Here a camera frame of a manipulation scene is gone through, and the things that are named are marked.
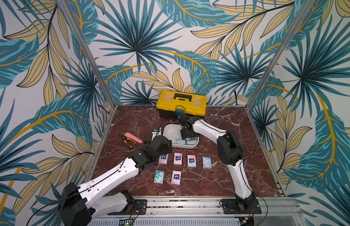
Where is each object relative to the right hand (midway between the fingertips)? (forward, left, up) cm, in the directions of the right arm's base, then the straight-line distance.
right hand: (189, 134), depth 100 cm
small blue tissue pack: (-6, +7, +1) cm, 9 cm away
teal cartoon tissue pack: (-29, +20, 0) cm, 35 cm away
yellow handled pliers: (-1, +47, -1) cm, 47 cm away
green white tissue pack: (-4, 0, 0) cm, 4 cm away
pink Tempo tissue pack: (-18, +18, 0) cm, 26 cm away
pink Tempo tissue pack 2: (-18, +9, 0) cm, 20 cm away
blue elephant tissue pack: (-20, -9, -1) cm, 22 cm away
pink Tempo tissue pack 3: (-20, +1, 0) cm, 20 cm away
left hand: (-15, +18, +15) cm, 28 cm away
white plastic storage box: (+4, +12, -2) cm, 13 cm away
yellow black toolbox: (+17, +13, +13) cm, 26 cm away
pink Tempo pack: (-29, +11, 0) cm, 31 cm away
